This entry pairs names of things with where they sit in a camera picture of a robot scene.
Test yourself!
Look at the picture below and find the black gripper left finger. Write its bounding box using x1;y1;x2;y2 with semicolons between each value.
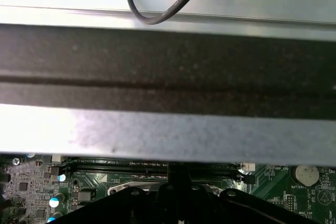
52;164;181;224

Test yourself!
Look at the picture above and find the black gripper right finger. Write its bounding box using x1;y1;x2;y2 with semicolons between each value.
180;164;316;224

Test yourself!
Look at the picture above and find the CPU socket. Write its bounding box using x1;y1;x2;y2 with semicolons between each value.
106;179;226;201

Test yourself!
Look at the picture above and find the black RAM slot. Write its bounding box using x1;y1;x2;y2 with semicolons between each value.
49;166;255;185
62;157;257;172

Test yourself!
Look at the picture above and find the green motherboard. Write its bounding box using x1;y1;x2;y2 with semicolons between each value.
0;153;336;224

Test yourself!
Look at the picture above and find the silver coin battery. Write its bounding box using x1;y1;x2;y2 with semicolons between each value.
295;165;320;186

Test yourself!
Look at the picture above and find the grey PC case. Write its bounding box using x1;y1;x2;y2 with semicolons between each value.
0;23;336;168

